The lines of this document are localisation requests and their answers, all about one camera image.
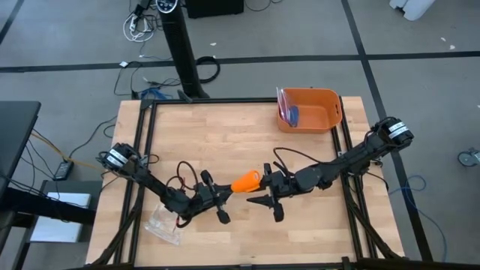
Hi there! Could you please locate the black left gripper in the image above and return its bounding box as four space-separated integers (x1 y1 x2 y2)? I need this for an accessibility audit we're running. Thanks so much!
191 169 235 225

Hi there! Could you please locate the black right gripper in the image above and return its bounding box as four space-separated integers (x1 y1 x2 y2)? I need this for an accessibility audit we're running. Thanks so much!
246 162 300 224

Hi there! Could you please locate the orange elastic bandage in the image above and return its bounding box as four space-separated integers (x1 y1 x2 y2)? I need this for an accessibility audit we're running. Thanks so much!
230 169 263 194

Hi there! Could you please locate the clear plastic zip bag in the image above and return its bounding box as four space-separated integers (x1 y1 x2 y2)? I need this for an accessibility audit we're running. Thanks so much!
143 204 185 247

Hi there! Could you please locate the plastic bag with blue item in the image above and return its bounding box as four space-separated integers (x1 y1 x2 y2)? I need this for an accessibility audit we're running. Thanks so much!
275 86 301 129

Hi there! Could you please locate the orange plastic bin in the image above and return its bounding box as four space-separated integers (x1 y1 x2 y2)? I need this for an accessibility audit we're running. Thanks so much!
276 87 344 135

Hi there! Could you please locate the black tower fan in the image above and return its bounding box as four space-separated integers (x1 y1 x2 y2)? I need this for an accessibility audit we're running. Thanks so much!
154 0 212 101

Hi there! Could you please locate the black power adapter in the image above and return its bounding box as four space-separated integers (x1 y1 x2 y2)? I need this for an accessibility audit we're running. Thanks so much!
53 160 75 182

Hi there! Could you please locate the white box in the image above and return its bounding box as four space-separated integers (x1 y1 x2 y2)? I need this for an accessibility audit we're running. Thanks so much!
29 191 92 244

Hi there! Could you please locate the grey caster wheel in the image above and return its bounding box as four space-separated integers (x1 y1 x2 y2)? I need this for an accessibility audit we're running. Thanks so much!
457 146 480 168

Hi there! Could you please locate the black power brick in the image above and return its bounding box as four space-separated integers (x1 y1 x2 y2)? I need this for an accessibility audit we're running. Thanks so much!
134 0 152 17

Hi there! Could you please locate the black desk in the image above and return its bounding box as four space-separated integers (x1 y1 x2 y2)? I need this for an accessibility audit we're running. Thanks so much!
0 100 98 270

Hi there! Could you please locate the white bulky object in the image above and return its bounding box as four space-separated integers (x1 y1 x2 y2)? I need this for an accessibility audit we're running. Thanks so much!
388 0 437 22

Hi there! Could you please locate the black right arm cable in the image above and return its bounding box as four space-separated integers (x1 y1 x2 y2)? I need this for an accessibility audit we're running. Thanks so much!
272 146 324 178

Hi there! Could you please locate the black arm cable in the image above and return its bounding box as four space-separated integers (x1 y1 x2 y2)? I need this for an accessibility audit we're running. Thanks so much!
175 160 200 193
272 146 324 178

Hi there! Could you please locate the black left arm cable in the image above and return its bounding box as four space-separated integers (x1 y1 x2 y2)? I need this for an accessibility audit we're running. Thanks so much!
175 160 200 193

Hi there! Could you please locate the black aluminium table frame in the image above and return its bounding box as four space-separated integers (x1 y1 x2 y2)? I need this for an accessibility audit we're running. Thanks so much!
88 96 407 270

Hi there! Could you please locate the blue cable bundle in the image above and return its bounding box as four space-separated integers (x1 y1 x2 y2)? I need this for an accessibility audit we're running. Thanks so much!
139 86 174 101

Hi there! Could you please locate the black coiled cable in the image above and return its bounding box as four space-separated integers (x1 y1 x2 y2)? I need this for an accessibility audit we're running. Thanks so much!
194 55 222 85

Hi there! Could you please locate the blue floor cable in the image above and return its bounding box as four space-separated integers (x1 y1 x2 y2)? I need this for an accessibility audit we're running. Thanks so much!
388 174 449 263

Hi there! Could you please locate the yellow floor cable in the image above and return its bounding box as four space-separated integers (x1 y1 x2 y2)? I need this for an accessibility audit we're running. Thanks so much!
31 130 108 172

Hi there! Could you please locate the white cable bundle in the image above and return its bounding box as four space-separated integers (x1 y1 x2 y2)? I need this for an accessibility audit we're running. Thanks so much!
122 12 156 44

